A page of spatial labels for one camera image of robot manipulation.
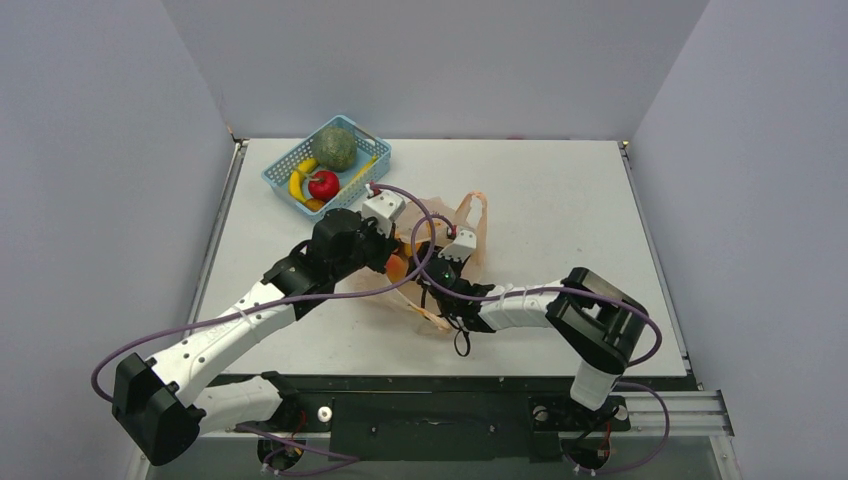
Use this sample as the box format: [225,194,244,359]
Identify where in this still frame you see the orange translucent plastic bag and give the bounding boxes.
[346,191,488,333]

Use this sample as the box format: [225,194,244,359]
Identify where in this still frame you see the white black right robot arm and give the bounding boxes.
[417,255,662,427]

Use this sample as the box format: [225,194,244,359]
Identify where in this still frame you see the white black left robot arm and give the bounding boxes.
[111,200,405,466]

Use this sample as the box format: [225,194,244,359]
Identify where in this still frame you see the fake peach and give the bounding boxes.
[385,254,409,283]

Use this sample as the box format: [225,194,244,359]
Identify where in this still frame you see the brown fake kiwi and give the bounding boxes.
[303,198,326,212]

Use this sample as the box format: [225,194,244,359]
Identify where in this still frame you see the red fake tomato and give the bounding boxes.
[307,170,341,202]

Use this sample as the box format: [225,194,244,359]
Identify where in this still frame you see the yellow fake banana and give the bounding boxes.
[288,157,318,204]

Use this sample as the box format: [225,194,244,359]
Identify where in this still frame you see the thin yellow chili pepper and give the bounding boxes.
[349,155,378,184]

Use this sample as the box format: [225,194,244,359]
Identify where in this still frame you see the light blue perforated basket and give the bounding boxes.
[261,115,392,222]

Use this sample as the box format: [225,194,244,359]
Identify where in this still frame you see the green netted melon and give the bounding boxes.
[312,126,357,172]

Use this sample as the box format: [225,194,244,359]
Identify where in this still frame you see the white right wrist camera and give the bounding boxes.
[438,226,477,264]

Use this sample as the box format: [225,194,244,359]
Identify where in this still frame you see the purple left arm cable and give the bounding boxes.
[90,183,439,403]

